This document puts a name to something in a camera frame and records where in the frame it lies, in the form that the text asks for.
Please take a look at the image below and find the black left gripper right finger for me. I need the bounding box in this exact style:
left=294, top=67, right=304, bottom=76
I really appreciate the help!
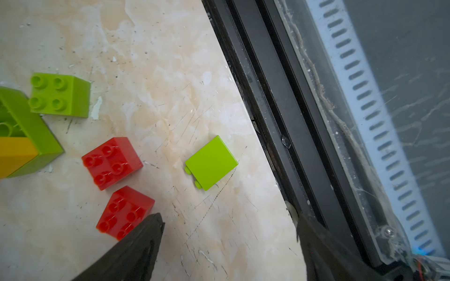
left=296, top=214, right=385, bottom=281

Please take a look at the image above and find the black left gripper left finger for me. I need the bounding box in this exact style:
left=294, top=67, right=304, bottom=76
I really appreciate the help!
left=74, top=213, right=165, bottom=281

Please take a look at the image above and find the green lego brick front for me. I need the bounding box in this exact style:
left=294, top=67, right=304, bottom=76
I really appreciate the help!
left=185, top=136, right=238, bottom=191

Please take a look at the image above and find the yellow lego brick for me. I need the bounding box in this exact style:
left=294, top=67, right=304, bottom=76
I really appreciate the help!
left=1, top=137, right=39, bottom=179

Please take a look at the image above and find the long green lego brick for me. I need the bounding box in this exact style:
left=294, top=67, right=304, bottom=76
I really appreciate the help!
left=1, top=87, right=64, bottom=178

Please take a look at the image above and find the red lego brick right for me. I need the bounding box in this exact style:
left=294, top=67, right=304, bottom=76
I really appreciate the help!
left=96, top=186, right=155, bottom=241

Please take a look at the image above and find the red lego brick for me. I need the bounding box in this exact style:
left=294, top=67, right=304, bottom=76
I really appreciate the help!
left=82, top=137, right=144, bottom=190
left=96, top=186, right=155, bottom=241

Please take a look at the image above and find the red lego brick left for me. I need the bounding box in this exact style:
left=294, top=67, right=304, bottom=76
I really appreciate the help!
left=82, top=137, right=144, bottom=190

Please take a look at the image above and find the green square lego brick middle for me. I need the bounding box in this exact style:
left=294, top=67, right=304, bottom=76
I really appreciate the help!
left=28, top=73, right=91, bottom=118

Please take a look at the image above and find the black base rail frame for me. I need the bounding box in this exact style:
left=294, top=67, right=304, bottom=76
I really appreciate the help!
left=202, top=0, right=450, bottom=281

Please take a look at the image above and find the white slotted cable duct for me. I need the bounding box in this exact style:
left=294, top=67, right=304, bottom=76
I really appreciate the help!
left=307, top=1, right=446, bottom=257

